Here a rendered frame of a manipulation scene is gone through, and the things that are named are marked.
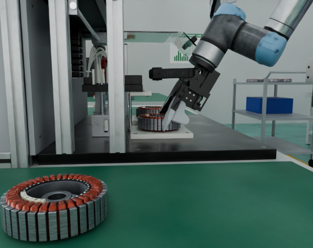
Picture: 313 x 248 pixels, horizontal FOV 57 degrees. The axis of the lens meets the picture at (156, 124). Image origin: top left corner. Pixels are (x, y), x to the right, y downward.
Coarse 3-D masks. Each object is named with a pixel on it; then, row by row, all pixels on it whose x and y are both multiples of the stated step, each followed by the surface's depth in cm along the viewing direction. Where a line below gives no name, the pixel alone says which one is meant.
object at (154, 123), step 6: (144, 114) 76; (150, 114) 78; (156, 114) 78; (162, 114) 79; (138, 120) 74; (144, 120) 71; (150, 120) 70; (156, 120) 70; (162, 120) 70; (138, 126) 74; (144, 126) 71; (150, 126) 70; (156, 126) 70; (168, 126) 70; (174, 126) 71
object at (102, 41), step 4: (96, 32) 90; (100, 32) 90; (104, 32) 90; (92, 36) 90; (100, 36) 90; (104, 36) 90; (92, 40) 90; (96, 40) 90; (100, 40) 90; (104, 40) 91; (96, 44) 94; (100, 44) 94; (104, 44) 94
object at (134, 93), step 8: (128, 80) 70; (136, 80) 70; (88, 88) 69; (96, 88) 69; (104, 88) 69; (128, 88) 70; (136, 88) 70; (104, 96) 73; (104, 104) 73; (104, 112) 73
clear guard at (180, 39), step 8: (128, 32) 91; (136, 32) 91; (144, 32) 91; (152, 32) 92; (160, 32) 92; (168, 32) 92; (176, 32) 92; (184, 32) 92; (128, 40) 109; (136, 40) 109; (144, 40) 109; (152, 40) 109; (160, 40) 109; (168, 40) 109; (176, 40) 107; (184, 40) 98; (184, 48) 107; (192, 48) 98
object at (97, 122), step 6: (96, 114) 72; (102, 114) 71; (108, 114) 72; (96, 120) 70; (102, 120) 70; (108, 120) 70; (96, 126) 70; (102, 126) 70; (108, 126) 70; (96, 132) 70; (102, 132) 70; (108, 132) 71
